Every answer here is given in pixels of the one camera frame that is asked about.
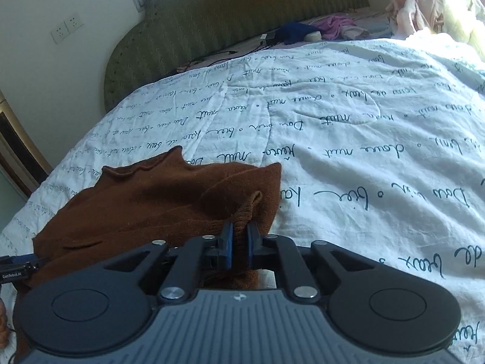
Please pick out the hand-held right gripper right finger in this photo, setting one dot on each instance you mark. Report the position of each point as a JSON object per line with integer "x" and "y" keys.
{"x": 251, "y": 246}

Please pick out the green padded headboard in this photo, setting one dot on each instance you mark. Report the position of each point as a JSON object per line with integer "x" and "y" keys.
{"x": 212, "y": 19}

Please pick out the black and white charger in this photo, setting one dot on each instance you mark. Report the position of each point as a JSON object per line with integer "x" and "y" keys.
{"x": 269, "y": 38}

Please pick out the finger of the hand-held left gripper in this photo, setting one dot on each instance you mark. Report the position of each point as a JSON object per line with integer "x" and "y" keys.
{"x": 19, "y": 259}

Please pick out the pile of pale clothes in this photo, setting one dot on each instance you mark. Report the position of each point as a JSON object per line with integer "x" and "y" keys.
{"x": 435, "y": 15}

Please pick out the gold tower air conditioner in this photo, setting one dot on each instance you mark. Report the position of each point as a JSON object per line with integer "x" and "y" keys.
{"x": 19, "y": 148}

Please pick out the white script-printed quilt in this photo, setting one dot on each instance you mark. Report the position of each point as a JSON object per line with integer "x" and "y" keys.
{"x": 360, "y": 140}

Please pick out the person's left hand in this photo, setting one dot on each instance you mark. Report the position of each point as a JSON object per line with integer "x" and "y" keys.
{"x": 3, "y": 322}

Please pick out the dark blue cloth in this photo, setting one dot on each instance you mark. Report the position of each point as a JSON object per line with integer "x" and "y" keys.
{"x": 297, "y": 32}

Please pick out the beige cloth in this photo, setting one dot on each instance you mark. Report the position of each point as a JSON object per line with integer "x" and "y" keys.
{"x": 354, "y": 33}

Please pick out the grey patterned bed sheet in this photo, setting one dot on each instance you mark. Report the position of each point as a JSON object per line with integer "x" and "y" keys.
{"x": 365, "y": 18}

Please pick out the purple cloth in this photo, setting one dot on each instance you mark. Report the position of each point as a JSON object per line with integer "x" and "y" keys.
{"x": 333, "y": 26}

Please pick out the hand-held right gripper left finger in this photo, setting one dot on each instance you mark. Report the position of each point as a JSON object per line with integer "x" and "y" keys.
{"x": 228, "y": 246}

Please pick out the small white object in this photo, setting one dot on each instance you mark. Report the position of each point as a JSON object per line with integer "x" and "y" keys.
{"x": 313, "y": 37}

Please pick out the brown knit sweater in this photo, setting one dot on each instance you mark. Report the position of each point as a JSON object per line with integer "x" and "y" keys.
{"x": 151, "y": 204}

